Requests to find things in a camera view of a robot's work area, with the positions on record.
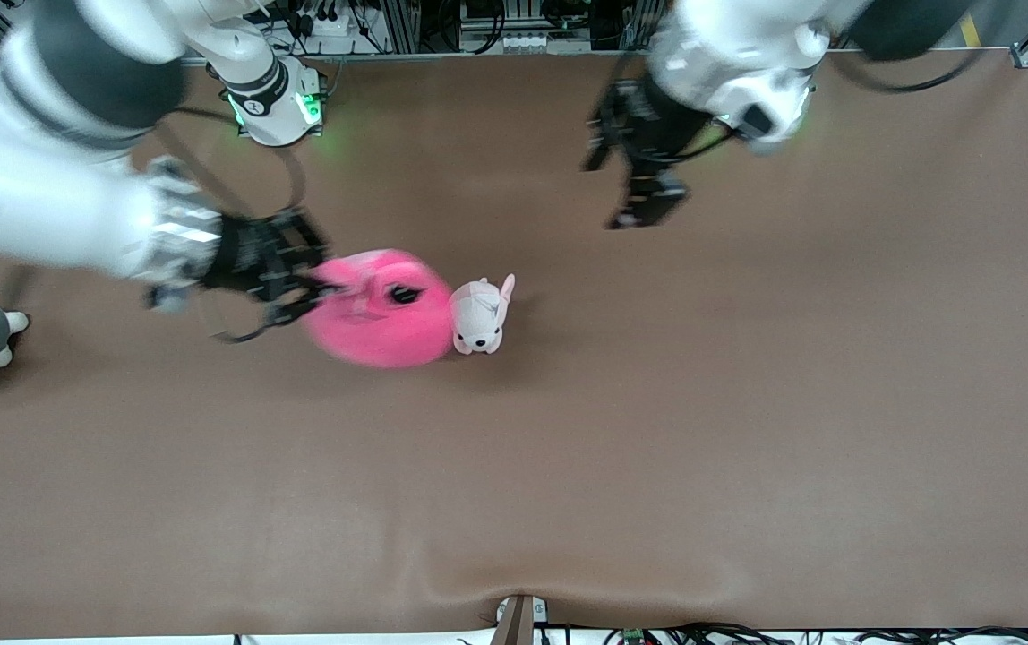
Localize white terminal block strip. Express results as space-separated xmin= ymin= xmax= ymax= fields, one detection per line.
xmin=500 ymin=33 xmax=570 ymax=52

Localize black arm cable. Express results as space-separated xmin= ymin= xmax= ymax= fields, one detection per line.
xmin=154 ymin=106 xmax=311 ymax=347
xmin=827 ymin=49 xmax=986 ymax=96

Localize black cable bundle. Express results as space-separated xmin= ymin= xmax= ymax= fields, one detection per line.
xmin=604 ymin=622 xmax=1028 ymax=645

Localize pale pink white plush dog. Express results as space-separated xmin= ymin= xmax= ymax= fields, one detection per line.
xmin=449 ymin=274 xmax=517 ymax=356

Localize brown table mat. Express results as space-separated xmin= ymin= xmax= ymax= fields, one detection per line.
xmin=0 ymin=48 xmax=1028 ymax=641

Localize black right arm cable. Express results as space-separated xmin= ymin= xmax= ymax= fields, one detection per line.
xmin=154 ymin=106 xmax=311 ymax=347

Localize white power strip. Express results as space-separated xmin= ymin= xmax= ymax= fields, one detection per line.
xmin=286 ymin=13 xmax=356 ymax=39

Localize grey metal camera mount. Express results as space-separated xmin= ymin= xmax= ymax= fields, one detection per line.
xmin=489 ymin=594 xmax=549 ymax=645

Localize round hot pink plush toy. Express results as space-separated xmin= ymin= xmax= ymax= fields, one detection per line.
xmin=304 ymin=249 xmax=457 ymax=370

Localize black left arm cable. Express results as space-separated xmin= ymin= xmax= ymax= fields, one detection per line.
xmin=827 ymin=49 xmax=986 ymax=96

